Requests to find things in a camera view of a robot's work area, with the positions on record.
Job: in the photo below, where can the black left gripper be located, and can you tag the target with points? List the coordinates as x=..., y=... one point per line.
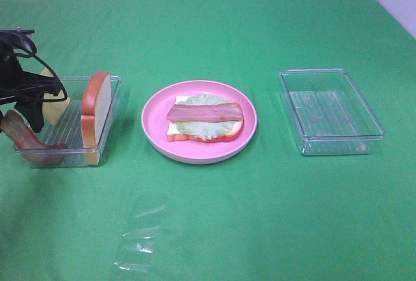
x=28, y=90

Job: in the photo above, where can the yellow cheese slice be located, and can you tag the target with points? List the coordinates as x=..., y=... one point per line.
x=52, y=111

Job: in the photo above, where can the bacon strip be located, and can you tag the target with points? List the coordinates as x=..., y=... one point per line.
x=228, y=111
x=14, y=127

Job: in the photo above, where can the green lettuce leaf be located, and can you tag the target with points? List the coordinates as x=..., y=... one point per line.
x=205, y=131

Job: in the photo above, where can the bread slice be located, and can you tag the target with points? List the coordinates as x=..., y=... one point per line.
x=187, y=137
x=95, y=106

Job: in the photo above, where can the clear left plastic container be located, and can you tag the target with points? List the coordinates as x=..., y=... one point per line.
x=68, y=130

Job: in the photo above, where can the clear plastic container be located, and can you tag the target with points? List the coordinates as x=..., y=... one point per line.
x=68, y=130
x=328, y=113

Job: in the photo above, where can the upright bread slice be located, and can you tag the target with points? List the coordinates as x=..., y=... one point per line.
x=95, y=106

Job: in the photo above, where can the pink plate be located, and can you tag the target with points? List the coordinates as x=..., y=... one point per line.
x=155, y=124

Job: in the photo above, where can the clear plastic wrap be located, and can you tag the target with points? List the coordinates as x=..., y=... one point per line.
x=137, y=244

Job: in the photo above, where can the green tablecloth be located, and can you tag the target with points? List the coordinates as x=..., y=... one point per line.
x=268, y=213

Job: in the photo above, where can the clear right plastic container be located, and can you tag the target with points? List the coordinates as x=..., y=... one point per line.
x=328, y=113

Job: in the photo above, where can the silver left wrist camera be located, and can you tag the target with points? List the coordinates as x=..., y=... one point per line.
x=18, y=38

